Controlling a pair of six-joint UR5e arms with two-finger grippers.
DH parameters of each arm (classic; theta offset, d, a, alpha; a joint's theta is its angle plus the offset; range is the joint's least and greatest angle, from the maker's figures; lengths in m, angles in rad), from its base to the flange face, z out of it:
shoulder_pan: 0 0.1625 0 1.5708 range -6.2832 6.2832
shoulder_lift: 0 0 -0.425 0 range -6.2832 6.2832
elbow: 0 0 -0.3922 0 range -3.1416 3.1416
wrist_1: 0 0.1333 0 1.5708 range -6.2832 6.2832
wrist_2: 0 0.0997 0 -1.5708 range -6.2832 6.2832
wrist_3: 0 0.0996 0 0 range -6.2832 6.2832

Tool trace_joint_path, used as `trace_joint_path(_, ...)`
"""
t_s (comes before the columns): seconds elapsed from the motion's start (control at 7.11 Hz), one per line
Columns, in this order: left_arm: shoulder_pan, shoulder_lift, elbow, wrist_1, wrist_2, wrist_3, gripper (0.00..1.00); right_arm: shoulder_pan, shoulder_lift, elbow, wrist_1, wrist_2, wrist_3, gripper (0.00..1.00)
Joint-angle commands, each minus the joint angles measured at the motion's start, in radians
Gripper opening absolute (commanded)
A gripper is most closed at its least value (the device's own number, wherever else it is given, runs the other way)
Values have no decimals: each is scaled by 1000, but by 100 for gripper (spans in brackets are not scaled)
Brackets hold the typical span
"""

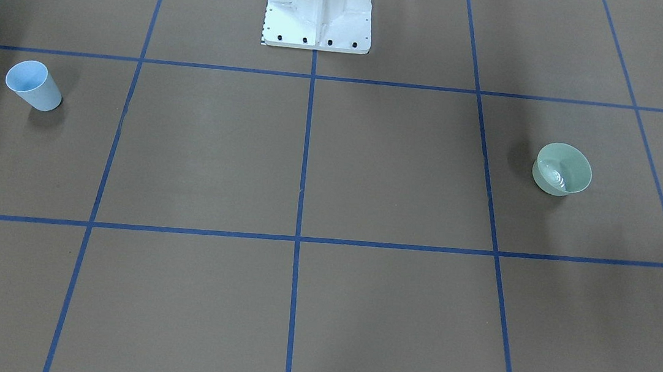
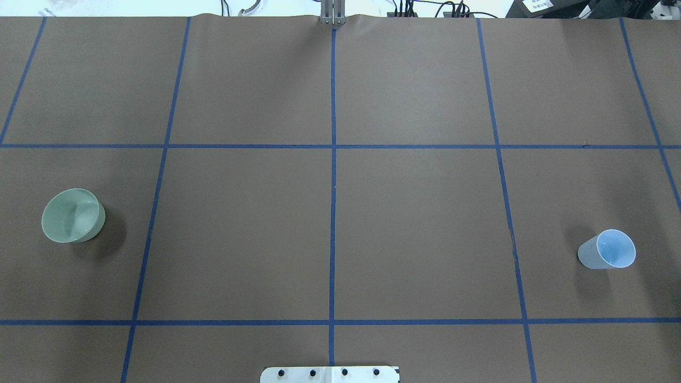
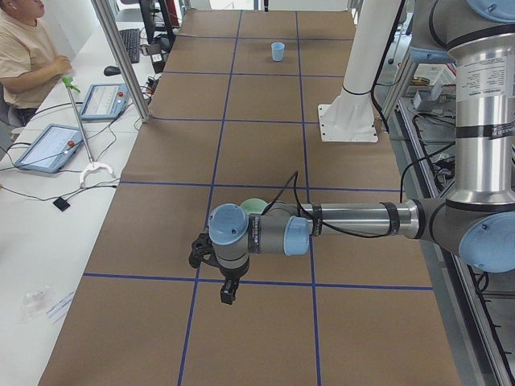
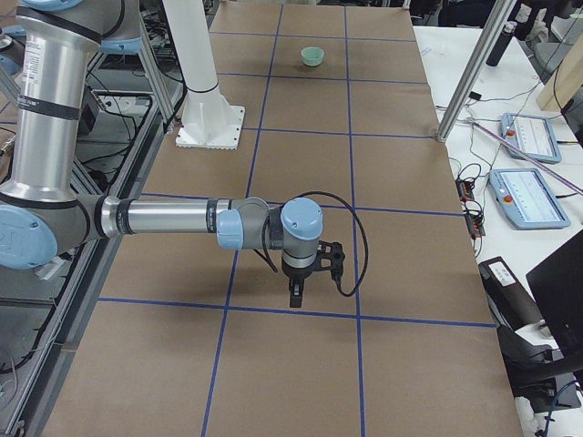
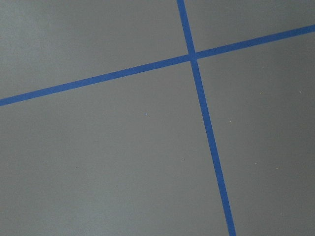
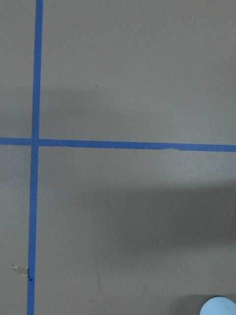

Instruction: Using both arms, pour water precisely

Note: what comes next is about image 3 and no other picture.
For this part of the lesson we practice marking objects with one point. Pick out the black keyboard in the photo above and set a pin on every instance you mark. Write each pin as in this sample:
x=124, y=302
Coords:
x=131, y=41

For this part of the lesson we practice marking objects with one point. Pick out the light blue plastic cup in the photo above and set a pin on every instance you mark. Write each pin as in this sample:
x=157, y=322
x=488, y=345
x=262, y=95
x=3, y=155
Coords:
x=277, y=51

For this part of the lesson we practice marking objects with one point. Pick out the aluminium frame post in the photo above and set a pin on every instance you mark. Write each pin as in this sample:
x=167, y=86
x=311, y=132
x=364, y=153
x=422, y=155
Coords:
x=109, y=26

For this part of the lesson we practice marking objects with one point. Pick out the far blue teach pendant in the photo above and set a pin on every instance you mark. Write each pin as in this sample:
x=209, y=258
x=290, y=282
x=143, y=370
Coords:
x=104, y=102

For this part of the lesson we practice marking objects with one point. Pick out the white camera mast base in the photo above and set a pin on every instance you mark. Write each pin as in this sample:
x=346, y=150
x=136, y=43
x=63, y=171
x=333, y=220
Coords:
x=350, y=117

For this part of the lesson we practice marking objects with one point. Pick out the black computer mouse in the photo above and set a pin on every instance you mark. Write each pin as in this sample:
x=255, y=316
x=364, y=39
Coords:
x=111, y=70

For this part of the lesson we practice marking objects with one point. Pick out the near blue teach pendant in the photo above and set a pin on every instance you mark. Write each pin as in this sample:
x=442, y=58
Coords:
x=51, y=150

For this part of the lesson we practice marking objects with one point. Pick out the clear plastic bag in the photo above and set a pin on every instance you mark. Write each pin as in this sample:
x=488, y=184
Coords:
x=36, y=302

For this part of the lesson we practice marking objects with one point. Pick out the small black square pad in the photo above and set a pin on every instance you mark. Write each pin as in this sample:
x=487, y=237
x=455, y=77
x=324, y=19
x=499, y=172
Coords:
x=61, y=203

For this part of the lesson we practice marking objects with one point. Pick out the person in beige shirt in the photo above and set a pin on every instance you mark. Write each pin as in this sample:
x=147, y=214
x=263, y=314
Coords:
x=30, y=63

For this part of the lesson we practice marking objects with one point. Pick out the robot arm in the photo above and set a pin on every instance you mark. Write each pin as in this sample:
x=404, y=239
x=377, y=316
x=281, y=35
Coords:
x=475, y=221

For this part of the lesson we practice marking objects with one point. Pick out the blue teach pendant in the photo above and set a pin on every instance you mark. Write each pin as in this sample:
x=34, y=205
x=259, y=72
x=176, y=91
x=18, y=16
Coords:
x=51, y=150
x=104, y=102

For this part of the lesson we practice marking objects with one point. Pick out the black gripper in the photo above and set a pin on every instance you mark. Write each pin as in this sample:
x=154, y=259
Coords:
x=232, y=273

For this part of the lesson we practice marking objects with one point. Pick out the mint green bowl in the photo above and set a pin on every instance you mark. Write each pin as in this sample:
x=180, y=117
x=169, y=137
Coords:
x=253, y=206

